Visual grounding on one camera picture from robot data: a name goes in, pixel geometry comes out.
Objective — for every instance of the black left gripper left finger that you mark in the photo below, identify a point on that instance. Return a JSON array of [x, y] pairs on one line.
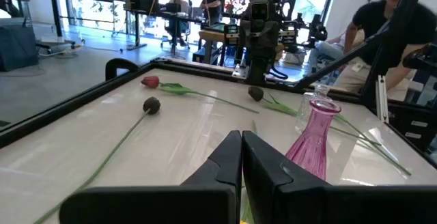
[[205, 203]]

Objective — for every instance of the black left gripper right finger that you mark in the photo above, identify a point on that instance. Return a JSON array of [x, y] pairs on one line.
[[290, 203]]

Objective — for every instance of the dark purple artificial tulip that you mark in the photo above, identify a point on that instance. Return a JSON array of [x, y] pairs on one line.
[[256, 93], [151, 105]]

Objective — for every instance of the dark red artificial tulip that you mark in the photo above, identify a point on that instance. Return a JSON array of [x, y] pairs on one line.
[[150, 81]]

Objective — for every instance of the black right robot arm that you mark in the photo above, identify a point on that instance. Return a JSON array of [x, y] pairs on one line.
[[259, 70]]

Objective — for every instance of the black background robot arm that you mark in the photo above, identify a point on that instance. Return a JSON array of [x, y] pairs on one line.
[[317, 31]]

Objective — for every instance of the pink ribbed glass vase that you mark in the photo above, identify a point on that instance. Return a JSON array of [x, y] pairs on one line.
[[314, 142]]

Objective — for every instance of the clear cut glass vase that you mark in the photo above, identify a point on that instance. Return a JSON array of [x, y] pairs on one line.
[[304, 111]]

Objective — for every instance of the wooden background table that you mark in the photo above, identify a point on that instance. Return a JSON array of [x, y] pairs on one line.
[[211, 36]]

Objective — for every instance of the person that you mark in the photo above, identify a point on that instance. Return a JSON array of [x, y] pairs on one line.
[[178, 3], [372, 15], [212, 2], [324, 51]]

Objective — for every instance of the black office desk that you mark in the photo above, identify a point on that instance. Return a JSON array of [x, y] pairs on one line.
[[137, 29]]

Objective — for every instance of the black monitor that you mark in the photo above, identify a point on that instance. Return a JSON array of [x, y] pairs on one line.
[[141, 0]]

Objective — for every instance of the white metal bars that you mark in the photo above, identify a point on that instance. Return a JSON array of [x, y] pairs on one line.
[[382, 97]]

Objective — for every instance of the black box with white labels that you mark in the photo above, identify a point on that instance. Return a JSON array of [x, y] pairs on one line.
[[403, 121]]

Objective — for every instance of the black device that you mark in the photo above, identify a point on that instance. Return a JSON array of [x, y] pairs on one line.
[[421, 58]]

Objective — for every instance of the black metal table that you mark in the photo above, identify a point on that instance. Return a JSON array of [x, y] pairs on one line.
[[56, 12]]

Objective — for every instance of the black bag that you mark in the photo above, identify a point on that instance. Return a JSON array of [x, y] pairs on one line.
[[17, 46]]

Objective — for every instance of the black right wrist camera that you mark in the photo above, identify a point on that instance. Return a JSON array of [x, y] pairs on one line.
[[260, 10]]

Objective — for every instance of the black camera support post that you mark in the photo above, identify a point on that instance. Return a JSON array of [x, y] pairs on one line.
[[397, 29]]

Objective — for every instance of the black aluminium table frame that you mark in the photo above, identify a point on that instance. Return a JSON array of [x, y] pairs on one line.
[[68, 106]]

